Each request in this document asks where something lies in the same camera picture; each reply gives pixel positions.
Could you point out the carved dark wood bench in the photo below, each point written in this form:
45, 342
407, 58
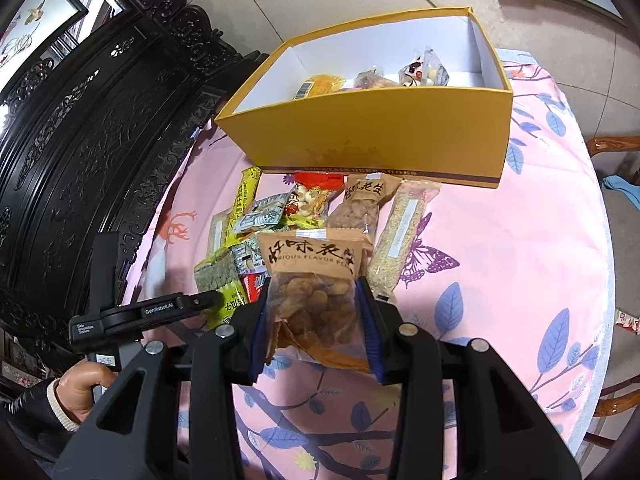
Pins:
75, 160

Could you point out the person's left hand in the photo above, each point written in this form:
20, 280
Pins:
80, 385

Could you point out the blue cloth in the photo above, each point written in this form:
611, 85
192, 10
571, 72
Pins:
622, 184

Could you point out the red white snack packet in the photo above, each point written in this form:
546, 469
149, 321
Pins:
629, 321

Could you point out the silver grey snack packet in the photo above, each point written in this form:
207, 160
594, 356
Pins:
262, 217

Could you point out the clear printed candy packet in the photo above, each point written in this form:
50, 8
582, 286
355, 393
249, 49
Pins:
425, 70

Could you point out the painted flower panel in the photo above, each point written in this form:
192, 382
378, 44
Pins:
30, 25

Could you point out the small red snack packet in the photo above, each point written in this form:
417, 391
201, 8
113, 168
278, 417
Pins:
252, 285

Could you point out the yellow cake packet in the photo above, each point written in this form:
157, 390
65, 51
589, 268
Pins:
320, 86

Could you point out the yellow cardboard box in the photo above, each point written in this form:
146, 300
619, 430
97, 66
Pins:
375, 130

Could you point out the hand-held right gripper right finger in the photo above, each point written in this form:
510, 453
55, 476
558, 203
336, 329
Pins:
371, 340

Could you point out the pink printed tablecloth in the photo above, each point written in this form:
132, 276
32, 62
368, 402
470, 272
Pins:
475, 270

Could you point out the brown label peanut bag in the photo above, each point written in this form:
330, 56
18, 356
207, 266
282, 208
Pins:
362, 205
310, 260

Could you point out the yellow green snack packet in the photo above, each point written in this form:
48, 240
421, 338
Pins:
232, 307

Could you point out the clear cracker bag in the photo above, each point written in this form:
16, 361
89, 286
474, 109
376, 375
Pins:
375, 80

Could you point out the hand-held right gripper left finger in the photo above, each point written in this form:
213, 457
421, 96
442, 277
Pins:
260, 340

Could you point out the clear oat bar packet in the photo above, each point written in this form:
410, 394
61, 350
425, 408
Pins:
400, 235

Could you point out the red peanut packet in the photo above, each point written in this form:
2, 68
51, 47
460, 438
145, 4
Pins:
310, 200

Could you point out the wooden chair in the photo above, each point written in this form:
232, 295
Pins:
615, 146

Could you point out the person's left forearm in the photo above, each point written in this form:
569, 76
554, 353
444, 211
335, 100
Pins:
35, 420

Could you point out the long yellow snack packet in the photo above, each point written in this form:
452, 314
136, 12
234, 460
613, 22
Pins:
245, 200

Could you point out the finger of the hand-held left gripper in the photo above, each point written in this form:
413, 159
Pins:
202, 301

